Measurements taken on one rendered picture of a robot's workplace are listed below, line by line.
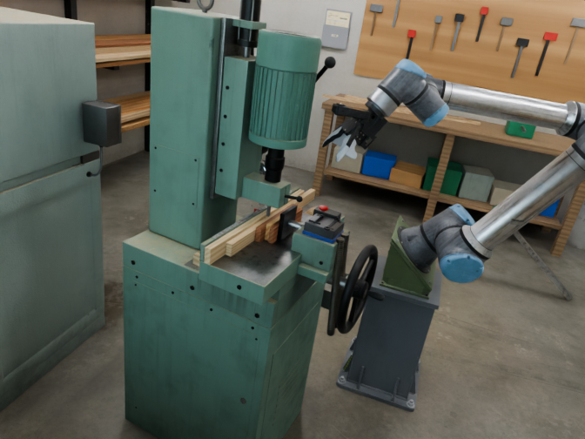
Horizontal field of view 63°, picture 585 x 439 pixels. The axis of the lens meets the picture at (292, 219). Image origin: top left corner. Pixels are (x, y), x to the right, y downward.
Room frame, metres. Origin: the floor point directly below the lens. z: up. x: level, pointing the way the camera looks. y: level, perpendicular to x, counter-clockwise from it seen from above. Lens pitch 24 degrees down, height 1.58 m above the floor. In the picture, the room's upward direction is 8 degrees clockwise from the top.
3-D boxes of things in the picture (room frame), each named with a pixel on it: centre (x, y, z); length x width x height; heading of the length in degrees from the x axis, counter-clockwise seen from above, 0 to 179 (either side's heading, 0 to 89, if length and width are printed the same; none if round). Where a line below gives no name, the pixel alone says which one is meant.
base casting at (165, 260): (1.45, 0.19, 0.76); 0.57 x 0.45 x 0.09; 67
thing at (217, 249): (1.41, 0.10, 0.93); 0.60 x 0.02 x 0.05; 157
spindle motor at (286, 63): (1.40, 0.08, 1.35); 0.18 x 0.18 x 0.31
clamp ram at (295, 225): (1.36, -0.01, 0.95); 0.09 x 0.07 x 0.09; 157
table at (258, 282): (1.36, -0.02, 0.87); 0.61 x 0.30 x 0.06; 157
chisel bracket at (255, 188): (1.41, 0.10, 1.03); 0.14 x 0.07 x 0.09; 67
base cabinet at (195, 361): (1.44, 0.19, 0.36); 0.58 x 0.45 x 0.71; 67
